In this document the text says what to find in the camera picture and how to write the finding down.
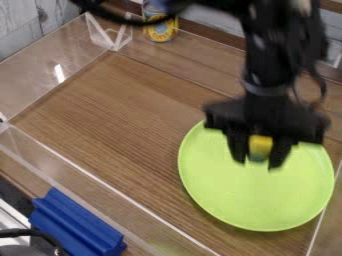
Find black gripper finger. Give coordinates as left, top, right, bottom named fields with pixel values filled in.
left=267, top=136, right=298, bottom=170
left=225, top=128, right=249, bottom=164

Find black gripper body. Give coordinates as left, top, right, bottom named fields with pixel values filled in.
left=203, top=93, right=330, bottom=144

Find yellow toy banana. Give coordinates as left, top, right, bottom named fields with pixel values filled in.
left=249, top=135, right=274, bottom=162

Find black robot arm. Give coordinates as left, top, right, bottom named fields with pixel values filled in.
left=71, top=0, right=330, bottom=170

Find green plastic plate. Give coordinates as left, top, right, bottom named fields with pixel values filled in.
left=178, top=123, right=335, bottom=232

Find yellow labelled tin can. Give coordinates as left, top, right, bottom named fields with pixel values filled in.
left=142, top=0, right=179, bottom=43

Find blue plastic clamp block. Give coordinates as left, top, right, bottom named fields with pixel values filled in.
left=30, top=188, right=127, bottom=256

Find clear acrylic corner bracket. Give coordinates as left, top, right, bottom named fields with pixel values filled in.
left=86, top=12, right=132, bottom=52

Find clear acrylic wall panels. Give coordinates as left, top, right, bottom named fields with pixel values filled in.
left=0, top=15, right=342, bottom=256

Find black cable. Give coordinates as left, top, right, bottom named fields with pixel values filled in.
left=0, top=228, right=64, bottom=256

